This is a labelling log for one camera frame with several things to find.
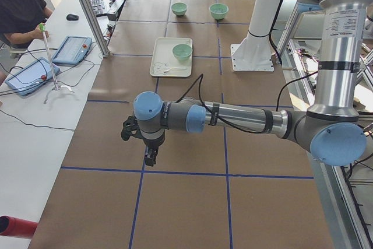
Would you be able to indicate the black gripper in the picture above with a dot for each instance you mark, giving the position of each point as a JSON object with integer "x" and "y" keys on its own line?
{"x": 151, "y": 144}

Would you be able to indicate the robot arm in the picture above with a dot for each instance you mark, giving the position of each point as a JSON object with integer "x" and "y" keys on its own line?
{"x": 328, "y": 129}

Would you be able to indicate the white plastic spoon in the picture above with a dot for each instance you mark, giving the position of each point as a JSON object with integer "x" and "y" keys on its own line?
{"x": 167, "y": 70}

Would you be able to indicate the white bear tray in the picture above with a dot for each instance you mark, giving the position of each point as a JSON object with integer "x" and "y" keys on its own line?
{"x": 163, "y": 57}

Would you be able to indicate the green bowl on tray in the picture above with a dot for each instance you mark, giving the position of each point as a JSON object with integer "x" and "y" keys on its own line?
{"x": 182, "y": 52}

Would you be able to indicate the far blue teach pendant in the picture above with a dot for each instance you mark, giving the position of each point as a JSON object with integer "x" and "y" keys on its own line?
{"x": 72, "y": 50}

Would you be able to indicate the blue teach pendant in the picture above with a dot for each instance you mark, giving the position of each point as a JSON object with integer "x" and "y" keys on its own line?
{"x": 72, "y": 50}
{"x": 30, "y": 78}

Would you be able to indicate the near blue teach pendant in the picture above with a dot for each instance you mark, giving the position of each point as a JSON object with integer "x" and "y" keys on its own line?
{"x": 30, "y": 78}

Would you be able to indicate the red cylinder object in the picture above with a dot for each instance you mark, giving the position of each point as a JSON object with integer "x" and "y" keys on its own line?
{"x": 16, "y": 227}

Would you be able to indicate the green bowl with ice cubes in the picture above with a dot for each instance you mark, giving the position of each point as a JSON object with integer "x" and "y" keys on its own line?
{"x": 218, "y": 11}

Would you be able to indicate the black computer mouse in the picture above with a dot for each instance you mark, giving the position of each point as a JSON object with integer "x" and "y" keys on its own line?
{"x": 72, "y": 17}

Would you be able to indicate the black keyboard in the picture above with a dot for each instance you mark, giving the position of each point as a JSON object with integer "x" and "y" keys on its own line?
{"x": 98, "y": 7}

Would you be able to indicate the reacher grabber stick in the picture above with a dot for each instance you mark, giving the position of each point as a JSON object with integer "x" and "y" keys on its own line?
{"x": 57, "y": 85}

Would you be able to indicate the seated person black shirt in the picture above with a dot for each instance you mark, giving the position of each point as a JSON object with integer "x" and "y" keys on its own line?
{"x": 20, "y": 20}

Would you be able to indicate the white camera stand column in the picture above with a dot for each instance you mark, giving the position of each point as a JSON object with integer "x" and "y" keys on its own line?
{"x": 254, "y": 53}

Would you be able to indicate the aluminium frame post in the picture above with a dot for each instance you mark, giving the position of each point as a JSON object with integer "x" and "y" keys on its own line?
{"x": 95, "y": 27}

